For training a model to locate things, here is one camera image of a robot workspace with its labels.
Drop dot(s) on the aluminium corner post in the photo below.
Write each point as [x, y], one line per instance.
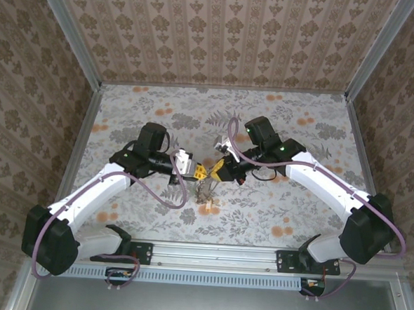
[378, 49]
[75, 38]

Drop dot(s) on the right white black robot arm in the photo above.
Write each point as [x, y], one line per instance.
[318, 179]

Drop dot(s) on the aluminium side rail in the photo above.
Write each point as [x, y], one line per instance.
[367, 172]
[83, 137]

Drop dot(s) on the long aluminium base rail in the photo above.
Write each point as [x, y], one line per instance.
[214, 257]

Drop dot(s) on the thin aluminium back rail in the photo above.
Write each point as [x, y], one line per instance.
[225, 88]

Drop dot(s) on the grey metal panel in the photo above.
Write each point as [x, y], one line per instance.
[211, 306]

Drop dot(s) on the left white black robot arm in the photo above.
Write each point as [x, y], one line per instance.
[85, 196]

